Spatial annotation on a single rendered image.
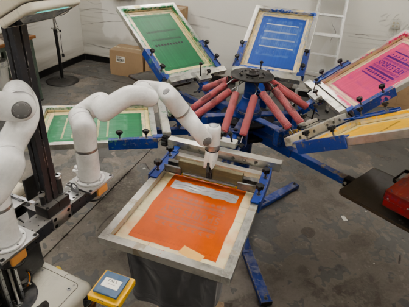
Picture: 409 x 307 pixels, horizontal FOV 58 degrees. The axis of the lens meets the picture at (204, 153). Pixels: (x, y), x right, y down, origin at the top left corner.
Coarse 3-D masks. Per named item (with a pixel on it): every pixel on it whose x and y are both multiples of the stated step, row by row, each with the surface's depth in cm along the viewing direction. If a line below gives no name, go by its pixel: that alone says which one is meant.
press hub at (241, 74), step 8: (232, 72) 250; (240, 72) 248; (248, 72) 248; (256, 72) 248; (264, 72) 254; (240, 80) 239; (248, 80) 238; (256, 80) 239; (264, 80) 240; (248, 88) 250; (248, 96) 253; (240, 104) 257; (256, 104) 256; (224, 112) 266; (240, 112) 256; (256, 112) 256; (232, 120) 255; (272, 120) 259; (256, 128) 249; (248, 136) 258; (256, 136) 258; (248, 144) 271; (248, 152) 275
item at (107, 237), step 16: (192, 160) 213; (160, 176) 198; (256, 176) 203; (144, 192) 182; (128, 208) 171; (256, 208) 176; (112, 224) 162; (112, 240) 153; (128, 240) 154; (240, 240) 157; (144, 256) 150; (160, 256) 147; (176, 256) 147; (192, 272) 145; (208, 272) 142; (224, 272) 142
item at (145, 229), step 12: (180, 180) 199; (192, 180) 200; (168, 192) 189; (180, 192) 190; (156, 204) 181; (144, 216) 172; (132, 228) 165; (144, 228) 165; (156, 228) 166; (168, 228) 166; (144, 240) 159; (156, 240) 160; (168, 240) 160
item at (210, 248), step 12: (228, 192) 192; (240, 192) 192; (216, 204) 183; (228, 204) 184; (228, 216) 176; (228, 228) 168; (180, 240) 160; (192, 240) 161; (204, 240) 161; (216, 240) 161; (204, 252) 155; (216, 252) 155
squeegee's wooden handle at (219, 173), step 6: (180, 162) 197; (186, 162) 196; (192, 162) 196; (186, 168) 198; (192, 168) 196; (198, 168) 195; (204, 168) 193; (216, 168) 192; (222, 168) 192; (198, 174) 197; (204, 174) 195; (216, 174) 193; (222, 174) 191; (228, 174) 190; (234, 174) 189; (240, 174) 188; (222, 180) 193; (228, 180) 192; (234, 180) 191; (240, 180) 189
